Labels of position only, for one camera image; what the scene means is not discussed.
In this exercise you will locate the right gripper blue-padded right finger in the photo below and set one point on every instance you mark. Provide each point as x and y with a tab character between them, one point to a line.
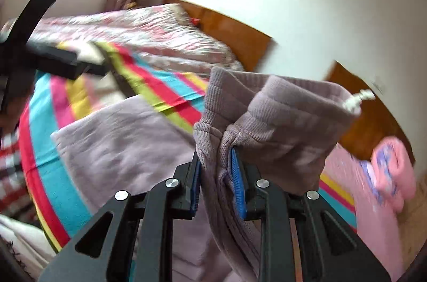
329	249

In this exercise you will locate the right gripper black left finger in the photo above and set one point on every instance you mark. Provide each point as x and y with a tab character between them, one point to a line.
131	237

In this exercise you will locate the lilac sweatpants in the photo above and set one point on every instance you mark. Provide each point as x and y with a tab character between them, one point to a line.
285	126

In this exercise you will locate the pink bed sheet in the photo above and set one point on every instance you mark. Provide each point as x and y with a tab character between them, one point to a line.
376	224

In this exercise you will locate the rainbow striped blanket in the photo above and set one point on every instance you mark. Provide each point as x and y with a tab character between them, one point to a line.
57	103

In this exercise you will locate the folded pink floral quilt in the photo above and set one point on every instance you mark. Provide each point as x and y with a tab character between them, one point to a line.
390	174

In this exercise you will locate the red white plaid sheet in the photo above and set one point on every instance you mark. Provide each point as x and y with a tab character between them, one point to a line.
15	199

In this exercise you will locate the large wooden headboard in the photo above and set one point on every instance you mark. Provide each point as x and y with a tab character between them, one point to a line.
375	122

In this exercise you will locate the floral pink grey quilt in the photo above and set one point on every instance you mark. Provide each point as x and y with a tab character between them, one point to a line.
162	36

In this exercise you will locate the small wooden headboard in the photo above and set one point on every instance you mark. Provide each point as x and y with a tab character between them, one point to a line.
248	44

